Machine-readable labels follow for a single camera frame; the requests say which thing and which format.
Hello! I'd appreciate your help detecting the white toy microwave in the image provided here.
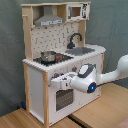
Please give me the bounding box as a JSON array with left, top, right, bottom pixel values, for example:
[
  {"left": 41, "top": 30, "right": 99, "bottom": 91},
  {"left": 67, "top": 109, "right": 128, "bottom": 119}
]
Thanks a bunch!
[{"left": 66, "top": 3, "right": 89, "bottom": 21}]

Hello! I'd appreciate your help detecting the grey toy sink basin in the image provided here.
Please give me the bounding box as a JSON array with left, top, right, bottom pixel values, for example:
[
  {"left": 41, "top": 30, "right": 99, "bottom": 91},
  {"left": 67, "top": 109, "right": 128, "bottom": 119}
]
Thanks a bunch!
[{"left": 66, "top": 47, "right": 94, "bottom": 56}]

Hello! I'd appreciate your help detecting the black toy stovetop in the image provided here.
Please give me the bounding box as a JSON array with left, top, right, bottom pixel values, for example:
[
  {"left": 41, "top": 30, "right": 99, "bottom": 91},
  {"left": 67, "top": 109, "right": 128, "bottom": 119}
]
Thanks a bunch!
[{"left": 35, "top": 53, "right": 71, "bottom": 66}]

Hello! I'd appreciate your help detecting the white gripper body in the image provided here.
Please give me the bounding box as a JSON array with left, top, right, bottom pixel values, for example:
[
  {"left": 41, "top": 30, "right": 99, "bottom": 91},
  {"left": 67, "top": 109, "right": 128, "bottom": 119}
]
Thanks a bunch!
[{"left": 51, "top": 76, "right": 71, "bottom": 89}]

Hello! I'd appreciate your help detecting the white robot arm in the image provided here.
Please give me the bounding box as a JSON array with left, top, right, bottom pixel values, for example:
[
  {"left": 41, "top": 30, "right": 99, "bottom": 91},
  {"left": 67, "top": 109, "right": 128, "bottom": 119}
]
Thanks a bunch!
[{"left": 51, "top": 55, "right": 128, "bottom": 93}]

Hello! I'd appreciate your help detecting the grey toy range hood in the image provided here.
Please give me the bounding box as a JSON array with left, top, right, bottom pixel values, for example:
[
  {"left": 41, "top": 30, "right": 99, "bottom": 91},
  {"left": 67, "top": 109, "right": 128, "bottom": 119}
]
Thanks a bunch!
[{"left": 33, "top": 5, "right": 64, "bottom": 27}]

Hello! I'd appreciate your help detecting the white toy oven door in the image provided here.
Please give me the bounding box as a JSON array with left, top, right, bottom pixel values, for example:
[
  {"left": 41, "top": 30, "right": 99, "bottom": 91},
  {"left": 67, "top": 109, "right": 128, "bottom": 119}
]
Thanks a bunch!
[{"left": 49, "top": 87, "right": 79, "bottom": 120}]

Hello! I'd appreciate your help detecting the small metal pot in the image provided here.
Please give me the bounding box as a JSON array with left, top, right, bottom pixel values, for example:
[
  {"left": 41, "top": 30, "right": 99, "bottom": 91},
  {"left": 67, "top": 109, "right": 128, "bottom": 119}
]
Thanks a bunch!
[{"left": 41, "top": 51, "right": 56, "bottom": 62}]

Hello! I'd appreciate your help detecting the white wooden toy kitchen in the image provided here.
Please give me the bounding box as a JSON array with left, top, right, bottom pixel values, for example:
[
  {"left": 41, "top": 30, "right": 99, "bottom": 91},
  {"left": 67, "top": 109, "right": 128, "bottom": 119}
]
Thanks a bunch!
[{"left": 22, "top": 2, "right": 105, "bottom": 127}]

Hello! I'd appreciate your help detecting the black toy faucet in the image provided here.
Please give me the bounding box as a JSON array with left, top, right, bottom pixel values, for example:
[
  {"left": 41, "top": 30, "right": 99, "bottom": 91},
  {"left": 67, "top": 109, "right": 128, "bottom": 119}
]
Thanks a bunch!
[{"left": 66, "top": 32, "right": 83, "bottom": 50}]

